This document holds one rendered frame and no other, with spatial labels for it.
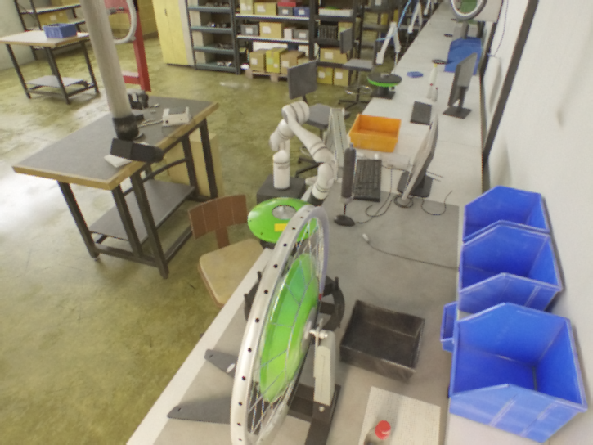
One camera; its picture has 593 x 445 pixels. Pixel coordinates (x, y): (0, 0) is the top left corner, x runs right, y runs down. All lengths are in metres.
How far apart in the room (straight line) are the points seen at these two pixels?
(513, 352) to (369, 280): 0.68
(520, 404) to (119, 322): 2.41
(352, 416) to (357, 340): 0.26
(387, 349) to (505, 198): 0.64
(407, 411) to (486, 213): 0.69
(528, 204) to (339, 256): 0.75
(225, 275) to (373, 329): 0.90
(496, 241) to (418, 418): 0.56
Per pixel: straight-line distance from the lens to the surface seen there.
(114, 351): 2.63
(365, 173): 2.17
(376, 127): 2.78
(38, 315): 3.10
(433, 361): 1.35
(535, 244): 1.18
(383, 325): 1.37
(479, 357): 1.01
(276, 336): 0.66
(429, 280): 1.59
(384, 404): 1.23
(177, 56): 8.52
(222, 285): 1.91
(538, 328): 0.96
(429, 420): 1.24
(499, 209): 1.37
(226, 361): 1.24
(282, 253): 0.59
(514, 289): 1.02
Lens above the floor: 2.00
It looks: 38 degrees down
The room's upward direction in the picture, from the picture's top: straight up
